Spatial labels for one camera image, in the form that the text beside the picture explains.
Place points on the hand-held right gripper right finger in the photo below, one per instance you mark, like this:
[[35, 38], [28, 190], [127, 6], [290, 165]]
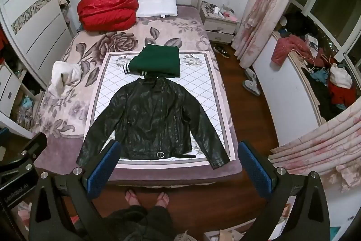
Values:
[[253, 167]]

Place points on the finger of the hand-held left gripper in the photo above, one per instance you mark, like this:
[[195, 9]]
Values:
[[33, 145]]

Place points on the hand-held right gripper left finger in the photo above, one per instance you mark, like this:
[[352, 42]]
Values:
[[103, 167]]

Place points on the black leather jacket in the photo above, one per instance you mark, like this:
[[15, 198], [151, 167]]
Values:
[[152, 116]]

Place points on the pile of mixed clothes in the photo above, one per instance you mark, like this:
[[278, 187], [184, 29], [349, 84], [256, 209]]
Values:
[[338, 83]]

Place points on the person's left foot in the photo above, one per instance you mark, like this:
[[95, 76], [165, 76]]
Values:
[[132, 197]]

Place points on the person's foot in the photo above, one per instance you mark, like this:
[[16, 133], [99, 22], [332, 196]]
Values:
[[132, 197], [163, 197]]

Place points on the white open shelf unit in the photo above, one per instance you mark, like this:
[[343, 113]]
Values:
[[12, 91]]

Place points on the person's right foot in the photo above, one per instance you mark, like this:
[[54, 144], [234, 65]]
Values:
[[163, 197]]

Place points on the person's dark trousers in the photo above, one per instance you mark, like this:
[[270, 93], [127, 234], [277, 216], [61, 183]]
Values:
[[141, 224]]

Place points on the loose floral curtain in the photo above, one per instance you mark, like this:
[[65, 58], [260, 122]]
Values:
[[318, 145]]

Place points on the cream fleece garment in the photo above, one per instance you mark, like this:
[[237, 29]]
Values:
[[63, 74]]

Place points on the grey slipper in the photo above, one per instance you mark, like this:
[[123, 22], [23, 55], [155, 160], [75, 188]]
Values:
[[251, 88], [250, 74]]

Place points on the beige mesh cloth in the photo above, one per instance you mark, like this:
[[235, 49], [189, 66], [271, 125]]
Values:
[[183, 237]]

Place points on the patterned bed sheet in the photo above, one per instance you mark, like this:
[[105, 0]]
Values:
[[200, 83]]

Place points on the black sneaker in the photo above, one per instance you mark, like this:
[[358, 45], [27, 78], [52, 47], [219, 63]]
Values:
[[221, 51]]

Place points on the white wardrobe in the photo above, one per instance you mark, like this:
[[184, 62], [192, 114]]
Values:
[[33, 23]]

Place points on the folded green knit garment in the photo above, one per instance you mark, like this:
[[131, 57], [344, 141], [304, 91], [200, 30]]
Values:
[[160, 60]]

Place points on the pink padded jacket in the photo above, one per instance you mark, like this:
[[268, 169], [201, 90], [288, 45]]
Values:
[[290, 47]]

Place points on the floral bed blanket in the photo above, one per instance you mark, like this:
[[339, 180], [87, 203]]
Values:
[[118, 40]]

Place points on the white nightstand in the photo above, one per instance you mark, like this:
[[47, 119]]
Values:
[[218, 25]]

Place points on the red garment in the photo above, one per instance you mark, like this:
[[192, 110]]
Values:
[[107, 8]]

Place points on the tied floral curtain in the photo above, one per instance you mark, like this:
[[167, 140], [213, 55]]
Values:
[[265, 3]]

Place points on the white pillow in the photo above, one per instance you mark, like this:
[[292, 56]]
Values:
[[158, 5]]

